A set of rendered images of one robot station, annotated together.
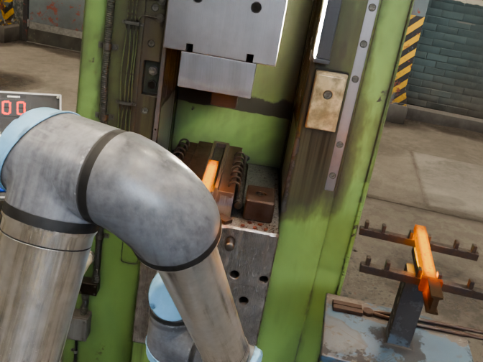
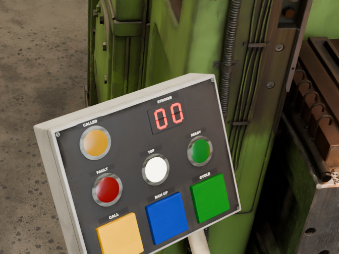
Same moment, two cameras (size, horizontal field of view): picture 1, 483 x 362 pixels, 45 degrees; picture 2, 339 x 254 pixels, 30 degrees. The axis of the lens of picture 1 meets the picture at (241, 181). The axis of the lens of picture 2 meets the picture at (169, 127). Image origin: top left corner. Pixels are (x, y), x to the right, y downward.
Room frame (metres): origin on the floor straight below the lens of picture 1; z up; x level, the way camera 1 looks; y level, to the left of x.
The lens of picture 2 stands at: (0.57, 0.83, 1.86)
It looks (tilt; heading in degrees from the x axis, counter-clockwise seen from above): 39 degrees down; 346
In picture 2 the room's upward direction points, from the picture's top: 7 degrees clockwise
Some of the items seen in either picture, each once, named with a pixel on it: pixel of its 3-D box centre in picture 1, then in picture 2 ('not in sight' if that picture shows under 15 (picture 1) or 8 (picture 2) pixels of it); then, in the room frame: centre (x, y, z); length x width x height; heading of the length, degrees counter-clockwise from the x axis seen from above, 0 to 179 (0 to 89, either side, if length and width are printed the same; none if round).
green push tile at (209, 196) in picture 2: not in sight; (209, 197); (1.38, 0.53, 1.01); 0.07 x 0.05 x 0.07; 115
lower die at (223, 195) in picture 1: (206, 172); (334, 95); (1.74, 0.11, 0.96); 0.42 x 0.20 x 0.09; 0
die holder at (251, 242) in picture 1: (212, 246); (327, 168); (1.75, 0.06, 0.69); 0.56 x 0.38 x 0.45; 0
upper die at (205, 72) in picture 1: (223, 61); not in sight; (1.74, 0.11, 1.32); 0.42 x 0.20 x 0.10; 0
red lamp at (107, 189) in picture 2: not in sight; (107, 189); (1.33, 0.73, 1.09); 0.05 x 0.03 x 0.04; 90
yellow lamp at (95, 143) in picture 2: not in sight; (95, 142); (1.37, 0.75, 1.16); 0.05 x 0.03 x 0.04; 90
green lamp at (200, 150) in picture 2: not in sight; (200, 150); (1.42, 0.55, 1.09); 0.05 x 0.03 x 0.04; 90
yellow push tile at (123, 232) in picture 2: not in sight; (119, 239); (1.29, 0.71, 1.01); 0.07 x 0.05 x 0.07; 115
